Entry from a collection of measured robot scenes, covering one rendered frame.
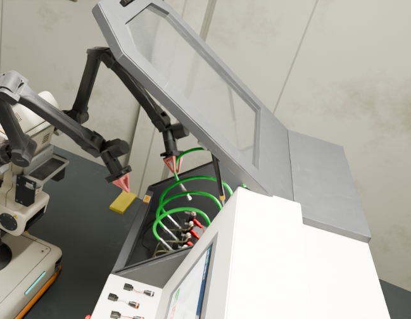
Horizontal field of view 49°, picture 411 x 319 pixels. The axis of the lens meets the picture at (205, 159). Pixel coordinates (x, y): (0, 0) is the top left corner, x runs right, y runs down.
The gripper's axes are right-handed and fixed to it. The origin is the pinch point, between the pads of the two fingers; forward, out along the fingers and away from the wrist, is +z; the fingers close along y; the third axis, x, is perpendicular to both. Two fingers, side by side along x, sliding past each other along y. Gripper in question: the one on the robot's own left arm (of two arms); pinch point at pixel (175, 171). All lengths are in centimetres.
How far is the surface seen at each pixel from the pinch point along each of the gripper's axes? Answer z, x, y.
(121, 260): 35.0, 15.0, -27.5
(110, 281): 42, 8, -40
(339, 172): 18, -63, 32
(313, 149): 4, -53, 36
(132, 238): 26.2, 19.3, -15.9
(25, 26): -169, 170, 38
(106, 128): -80, 159, 96
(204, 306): 51, -56, -60
